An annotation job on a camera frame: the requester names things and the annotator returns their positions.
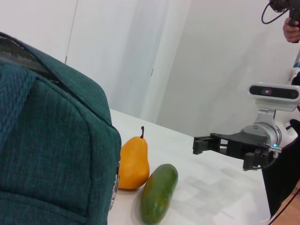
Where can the teal insulated lunch bag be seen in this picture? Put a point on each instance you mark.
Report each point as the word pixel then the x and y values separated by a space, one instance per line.
pixel 47 140

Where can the orange pear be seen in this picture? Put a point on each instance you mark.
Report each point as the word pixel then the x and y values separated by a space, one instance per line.
pixel 133 164

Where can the bystander bare hand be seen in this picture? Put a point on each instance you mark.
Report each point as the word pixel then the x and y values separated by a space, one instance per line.
pixel 293 34

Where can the black handheld controller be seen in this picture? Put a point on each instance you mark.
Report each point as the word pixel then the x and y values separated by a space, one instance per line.
pixel 293 14

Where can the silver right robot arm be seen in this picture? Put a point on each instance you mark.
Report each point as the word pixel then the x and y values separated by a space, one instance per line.
pixel 257 131

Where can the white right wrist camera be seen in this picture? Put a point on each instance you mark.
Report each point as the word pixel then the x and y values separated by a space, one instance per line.
pixel 274 90

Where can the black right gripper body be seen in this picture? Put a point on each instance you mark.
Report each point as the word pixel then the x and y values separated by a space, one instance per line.
pixel 241 145

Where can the green cucumber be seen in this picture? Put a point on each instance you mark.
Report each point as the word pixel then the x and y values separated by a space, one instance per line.
pixel 159 192

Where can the silver right camera bracket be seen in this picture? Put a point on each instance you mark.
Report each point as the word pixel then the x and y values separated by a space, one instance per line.
pixel 266 114

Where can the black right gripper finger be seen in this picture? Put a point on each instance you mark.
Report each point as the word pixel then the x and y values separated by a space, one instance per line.
pixel 201 145
pixel 249 161

